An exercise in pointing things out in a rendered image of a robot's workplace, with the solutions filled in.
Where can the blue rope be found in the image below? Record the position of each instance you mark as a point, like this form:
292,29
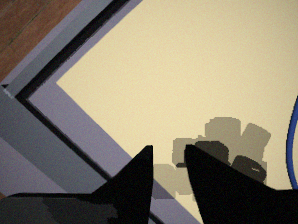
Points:
289,145

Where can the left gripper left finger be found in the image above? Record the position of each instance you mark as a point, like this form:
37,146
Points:
124,199

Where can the cream work mat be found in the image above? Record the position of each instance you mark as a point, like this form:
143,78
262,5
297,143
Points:
219,74

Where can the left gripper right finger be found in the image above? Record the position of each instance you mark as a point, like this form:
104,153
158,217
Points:
227,196

